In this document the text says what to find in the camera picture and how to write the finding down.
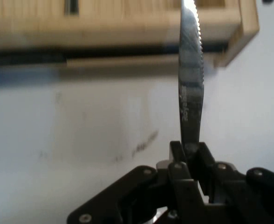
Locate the serrated steel table knife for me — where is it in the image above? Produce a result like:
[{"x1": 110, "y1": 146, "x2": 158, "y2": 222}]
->
[{"x1": 178, "y1": 0, "x2": 206, "y2": 156}]

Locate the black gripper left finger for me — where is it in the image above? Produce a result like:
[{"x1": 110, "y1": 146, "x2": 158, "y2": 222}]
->
[{"x1": 66, "y1": 140, "x2": 204, "y2": 224}]

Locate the wooden knife block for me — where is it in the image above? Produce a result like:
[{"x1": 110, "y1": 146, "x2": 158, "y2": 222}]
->
[{"x1": 0, "y1": 0, "x2": 260, "y2": 68}]

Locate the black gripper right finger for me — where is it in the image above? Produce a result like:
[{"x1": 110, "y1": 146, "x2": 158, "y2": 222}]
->
[{"x1": 188, "y1": 142, "x2": 274, "y2": 224}]

